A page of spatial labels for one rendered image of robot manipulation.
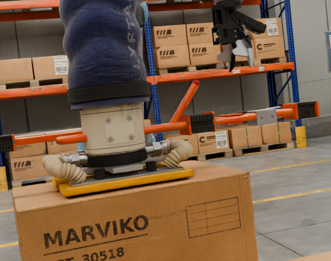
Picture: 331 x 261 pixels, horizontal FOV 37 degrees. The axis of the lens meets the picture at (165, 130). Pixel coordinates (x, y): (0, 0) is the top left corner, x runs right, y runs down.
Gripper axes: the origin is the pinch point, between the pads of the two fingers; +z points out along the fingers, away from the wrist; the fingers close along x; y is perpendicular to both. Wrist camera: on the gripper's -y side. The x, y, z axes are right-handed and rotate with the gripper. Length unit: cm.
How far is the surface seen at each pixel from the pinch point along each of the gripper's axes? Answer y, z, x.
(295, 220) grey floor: -152, 122, -240
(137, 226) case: 42, 36, 19
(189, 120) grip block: 20.5, 12.9, 4.9
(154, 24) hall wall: -222, -150, -828
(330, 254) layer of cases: -34, 68, -15
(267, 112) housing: -5.2, 13.3, 3.3
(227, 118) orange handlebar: 8.2, 13.8, 3.5
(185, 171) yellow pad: 26.6, 25.4, 15.5
